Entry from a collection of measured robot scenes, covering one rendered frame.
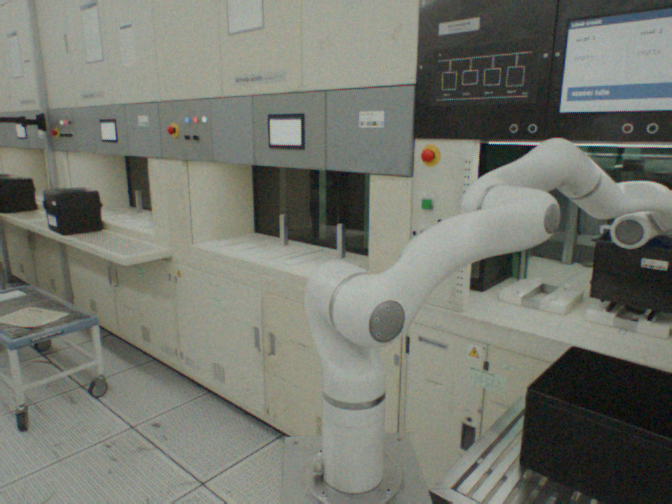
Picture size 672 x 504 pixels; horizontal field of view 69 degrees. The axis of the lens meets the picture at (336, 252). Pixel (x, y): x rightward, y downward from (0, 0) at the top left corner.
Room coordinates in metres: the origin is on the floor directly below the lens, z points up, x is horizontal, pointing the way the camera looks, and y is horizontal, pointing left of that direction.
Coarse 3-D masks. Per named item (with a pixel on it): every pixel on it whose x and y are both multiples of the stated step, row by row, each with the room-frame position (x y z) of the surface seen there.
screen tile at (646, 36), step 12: (660, 24) 1.15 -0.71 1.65; (636, 36) 1.18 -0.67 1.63; (648, 36) 1.17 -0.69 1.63; (660, 36) 1.15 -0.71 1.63; (636, 48) 1.18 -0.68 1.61; (636, 60) 1.18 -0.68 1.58; (648, 60) 1.16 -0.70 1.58; (660, 60) 1.15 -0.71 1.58; (636, 72) 1.18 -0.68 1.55; (648, 72) 1.16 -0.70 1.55; (660, 72) 1.14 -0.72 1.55
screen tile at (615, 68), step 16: (592, 32) 1.24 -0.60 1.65; (608, 32) 1.22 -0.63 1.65; (576, 48) 1.26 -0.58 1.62; (592, 48) 1.24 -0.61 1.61; (608, 48) 1.22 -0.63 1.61; (624, 48) 1.20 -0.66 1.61; (576, 64) 1.26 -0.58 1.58; (592, 64) 1.24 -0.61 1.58; (608, 64) 1.22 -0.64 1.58; (624, 64) 1.19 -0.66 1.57; (576, 80) 1.26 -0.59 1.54; (592, 80) 1.24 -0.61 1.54
